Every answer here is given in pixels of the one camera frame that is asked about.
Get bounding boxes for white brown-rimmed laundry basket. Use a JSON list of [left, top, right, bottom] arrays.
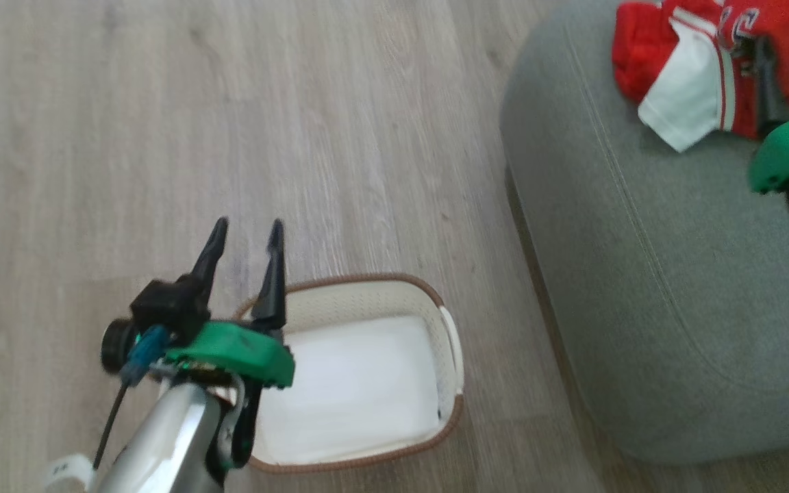
[[232, 273, 466, 475]]

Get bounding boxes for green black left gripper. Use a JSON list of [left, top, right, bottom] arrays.
[[100, 217, 296, 391]]

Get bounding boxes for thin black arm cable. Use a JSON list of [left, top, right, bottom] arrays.
[[92, 382, 129, 472]]

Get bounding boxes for red shorts with white waistband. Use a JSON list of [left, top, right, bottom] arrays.
[[611, 1, 680, 105]]

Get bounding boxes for white cable label tag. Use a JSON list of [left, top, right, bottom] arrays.
[[41, 454, 95, 493]]

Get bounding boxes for red jersey with white sleeves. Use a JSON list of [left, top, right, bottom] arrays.
[[636, 0, 789, 153]]

